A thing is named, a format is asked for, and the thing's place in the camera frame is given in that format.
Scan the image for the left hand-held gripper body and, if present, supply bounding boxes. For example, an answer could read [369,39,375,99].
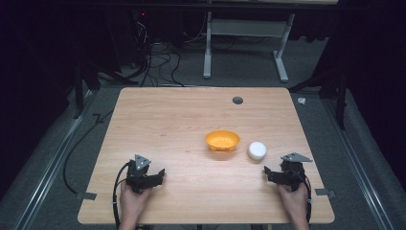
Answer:
[125,153,156,195]

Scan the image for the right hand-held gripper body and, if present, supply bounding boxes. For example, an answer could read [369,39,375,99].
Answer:
[277,151,314,194]

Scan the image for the orange plastic bowl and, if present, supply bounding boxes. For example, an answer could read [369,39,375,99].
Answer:
[204,129,241,152]

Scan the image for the person's left hand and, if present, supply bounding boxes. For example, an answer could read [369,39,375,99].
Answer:
[119,182,155,221]

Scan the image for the person's right hand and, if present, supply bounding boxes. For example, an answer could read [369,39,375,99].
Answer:
[276,182,309,222]

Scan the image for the grey tape piece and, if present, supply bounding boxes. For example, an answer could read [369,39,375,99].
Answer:
[76,191,98,201]
[314,188,337,199]

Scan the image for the black metal stand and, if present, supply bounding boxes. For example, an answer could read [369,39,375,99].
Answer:
[288,63,350,130]
[72,60,139,120]

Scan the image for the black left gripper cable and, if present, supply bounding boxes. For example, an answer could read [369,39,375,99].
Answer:
[111,161,132,230]

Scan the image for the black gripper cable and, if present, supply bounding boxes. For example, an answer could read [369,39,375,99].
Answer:
[111,161,132,230]
[296,173,313,223]

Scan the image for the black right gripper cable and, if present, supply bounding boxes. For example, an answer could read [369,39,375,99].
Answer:
[296,173,313,223]

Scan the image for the metal floor rail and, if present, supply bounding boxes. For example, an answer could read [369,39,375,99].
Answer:
[12,90,97,230]
[321,98,396,230]

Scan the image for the black floor cable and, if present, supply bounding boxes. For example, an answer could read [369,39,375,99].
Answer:
[62,109,115,196]

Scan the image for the bundle of black cables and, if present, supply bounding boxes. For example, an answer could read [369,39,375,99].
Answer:
[129,12,187,88]

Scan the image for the white metal desk frame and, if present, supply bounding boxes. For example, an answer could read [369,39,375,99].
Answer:
[202,11,297,83]

